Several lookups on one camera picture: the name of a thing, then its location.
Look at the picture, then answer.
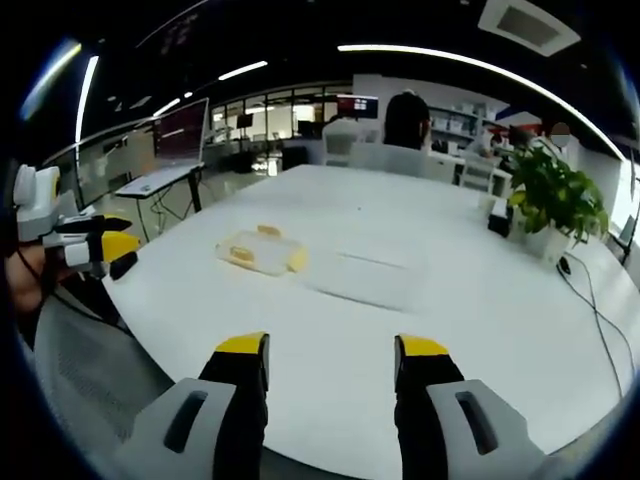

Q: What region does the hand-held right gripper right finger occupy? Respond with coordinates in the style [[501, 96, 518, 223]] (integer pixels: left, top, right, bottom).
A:
[[392, 333, 556, 480]]

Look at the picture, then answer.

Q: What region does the white storage shelf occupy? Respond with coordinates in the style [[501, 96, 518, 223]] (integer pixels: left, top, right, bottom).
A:
[[428, 102, 507, 147]]

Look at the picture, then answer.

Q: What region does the white office chair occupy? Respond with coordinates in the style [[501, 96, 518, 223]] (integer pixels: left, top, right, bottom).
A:
[[321, 118, 382, 167]]

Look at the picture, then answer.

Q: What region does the grey mesh chair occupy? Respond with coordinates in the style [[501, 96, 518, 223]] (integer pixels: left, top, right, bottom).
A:
[[28, 292, 177, 454]]

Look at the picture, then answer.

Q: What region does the ceiling air vent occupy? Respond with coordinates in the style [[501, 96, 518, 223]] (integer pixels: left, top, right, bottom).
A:
[[477, 0, 582, 57]]

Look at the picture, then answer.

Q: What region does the grey office chair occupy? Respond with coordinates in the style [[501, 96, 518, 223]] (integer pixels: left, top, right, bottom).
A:
[[349, 143, 432, 178]]

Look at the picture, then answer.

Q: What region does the clear flat plastic sheet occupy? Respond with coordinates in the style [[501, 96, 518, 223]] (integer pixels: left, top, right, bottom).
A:
[[302, 248, 429, 314]]

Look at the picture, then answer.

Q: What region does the short ceiling light strip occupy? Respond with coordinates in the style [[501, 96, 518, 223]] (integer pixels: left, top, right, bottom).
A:
[[217, 60, 270, 82]]

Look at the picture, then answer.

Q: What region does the large monitor screen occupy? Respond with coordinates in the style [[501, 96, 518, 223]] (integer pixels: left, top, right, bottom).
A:
[[151, 96, 210, 172]]

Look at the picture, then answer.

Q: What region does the long ceiling light strip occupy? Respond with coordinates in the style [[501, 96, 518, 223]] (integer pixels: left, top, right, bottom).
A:
[[336, 43, 627, 162]]

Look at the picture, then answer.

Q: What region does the clear bag with yellow items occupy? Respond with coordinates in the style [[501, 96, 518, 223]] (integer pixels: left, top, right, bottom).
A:
[[214, 224, 310, 277]]

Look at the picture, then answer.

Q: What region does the white rolling side desk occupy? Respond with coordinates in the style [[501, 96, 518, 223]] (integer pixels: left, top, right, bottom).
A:
[[114, 161, 207, 242]]

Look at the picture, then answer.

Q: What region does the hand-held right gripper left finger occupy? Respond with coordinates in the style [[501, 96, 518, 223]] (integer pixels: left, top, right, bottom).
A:
[[114, 331, 272, 480]]

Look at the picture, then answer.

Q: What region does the black stand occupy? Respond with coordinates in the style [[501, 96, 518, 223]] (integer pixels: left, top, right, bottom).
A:
[[618, 149, 640, 267]]

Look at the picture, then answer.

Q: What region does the green potted plant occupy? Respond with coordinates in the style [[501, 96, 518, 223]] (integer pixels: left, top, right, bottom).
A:
[[505, 138, 610, 262]]

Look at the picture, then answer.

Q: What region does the small black box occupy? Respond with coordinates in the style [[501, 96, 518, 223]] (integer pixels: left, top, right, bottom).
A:
[[486, 198, 516, 240]]

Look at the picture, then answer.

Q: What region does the black cable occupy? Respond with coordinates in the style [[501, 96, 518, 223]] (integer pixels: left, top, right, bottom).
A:
[[556, 251, 632, 399]]

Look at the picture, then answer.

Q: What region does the red wall screen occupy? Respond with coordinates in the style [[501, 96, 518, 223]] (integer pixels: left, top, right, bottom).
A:
[[336, 94, 380, 121]]

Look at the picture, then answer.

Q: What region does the person's left hand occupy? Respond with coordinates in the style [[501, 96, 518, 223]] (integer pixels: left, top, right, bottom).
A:
[[5, 243, 77, 314]]

